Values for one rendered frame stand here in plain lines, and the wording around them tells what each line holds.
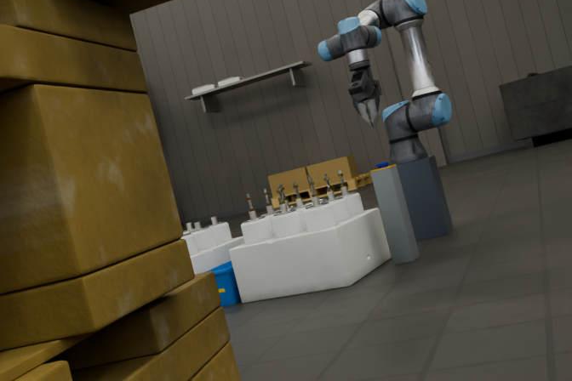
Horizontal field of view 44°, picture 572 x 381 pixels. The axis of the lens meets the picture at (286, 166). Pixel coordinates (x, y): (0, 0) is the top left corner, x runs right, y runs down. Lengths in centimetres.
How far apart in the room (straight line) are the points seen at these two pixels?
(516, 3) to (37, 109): 861
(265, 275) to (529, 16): 696
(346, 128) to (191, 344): 867
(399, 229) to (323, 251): 29
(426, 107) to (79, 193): 241
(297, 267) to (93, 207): 187
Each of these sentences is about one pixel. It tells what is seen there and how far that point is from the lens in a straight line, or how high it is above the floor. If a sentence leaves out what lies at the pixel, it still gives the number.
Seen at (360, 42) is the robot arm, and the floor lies 73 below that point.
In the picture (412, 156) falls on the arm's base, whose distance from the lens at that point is 272.
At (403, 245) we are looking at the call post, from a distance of 229.
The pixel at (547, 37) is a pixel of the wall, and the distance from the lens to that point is 881.
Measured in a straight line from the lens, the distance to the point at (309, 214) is 216.
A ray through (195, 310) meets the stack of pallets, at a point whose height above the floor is 31.
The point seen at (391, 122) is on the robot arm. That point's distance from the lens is 275.
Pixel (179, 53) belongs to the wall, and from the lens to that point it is 997.
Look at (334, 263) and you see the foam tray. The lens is 213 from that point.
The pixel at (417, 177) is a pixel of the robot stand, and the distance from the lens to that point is 271.
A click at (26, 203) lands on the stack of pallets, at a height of 39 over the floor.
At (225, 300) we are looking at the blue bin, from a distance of 236.
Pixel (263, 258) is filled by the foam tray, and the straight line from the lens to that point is 223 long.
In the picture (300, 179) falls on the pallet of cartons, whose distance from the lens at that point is 841.
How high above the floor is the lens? 37
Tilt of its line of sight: 1 degrees up
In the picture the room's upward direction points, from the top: 14 degrees counter-clockwise
